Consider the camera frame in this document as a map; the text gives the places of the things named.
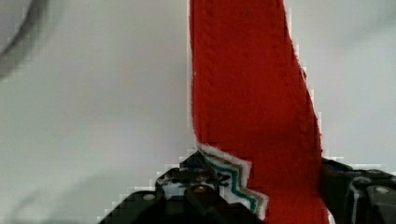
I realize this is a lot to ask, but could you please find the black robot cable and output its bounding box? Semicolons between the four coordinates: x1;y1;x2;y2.
0;0;50;78

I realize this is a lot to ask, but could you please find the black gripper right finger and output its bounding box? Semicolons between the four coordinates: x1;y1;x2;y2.
320;159;396;224

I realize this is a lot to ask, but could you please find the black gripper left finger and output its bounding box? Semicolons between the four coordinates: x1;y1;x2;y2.
98;151;263;224

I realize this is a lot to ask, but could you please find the red felt ketchup bottle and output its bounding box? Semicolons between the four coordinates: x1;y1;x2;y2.
190;0;330;224

